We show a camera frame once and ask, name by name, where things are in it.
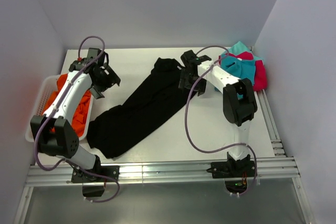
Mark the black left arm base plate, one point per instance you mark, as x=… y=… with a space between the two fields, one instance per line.
x=108 y=173

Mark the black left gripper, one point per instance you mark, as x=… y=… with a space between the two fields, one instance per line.
x=111 y=79

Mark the light turquoise shirt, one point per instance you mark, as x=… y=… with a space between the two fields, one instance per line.
x=238 y=48

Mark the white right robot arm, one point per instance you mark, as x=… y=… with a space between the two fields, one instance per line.
x=239 y=108

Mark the black t-shirt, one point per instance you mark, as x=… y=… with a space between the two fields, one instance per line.
x=156 y=100

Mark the white plastic basket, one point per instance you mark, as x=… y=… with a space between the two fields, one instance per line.
x=47 y=87

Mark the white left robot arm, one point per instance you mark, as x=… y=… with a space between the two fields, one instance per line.
x=52 y=131

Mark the teal shirt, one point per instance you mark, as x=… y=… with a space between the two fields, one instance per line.
x=241 y=65

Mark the aluminium rail frame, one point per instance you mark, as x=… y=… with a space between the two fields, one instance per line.
x=277 y=167

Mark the magenta shirt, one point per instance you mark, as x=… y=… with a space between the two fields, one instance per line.
x=260 y=75

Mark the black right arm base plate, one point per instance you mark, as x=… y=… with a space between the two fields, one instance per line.
x=232 y=169

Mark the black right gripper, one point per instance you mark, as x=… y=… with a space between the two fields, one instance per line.
x=185 y=75

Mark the orange shirt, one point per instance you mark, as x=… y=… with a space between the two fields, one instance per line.
x=79 y=120

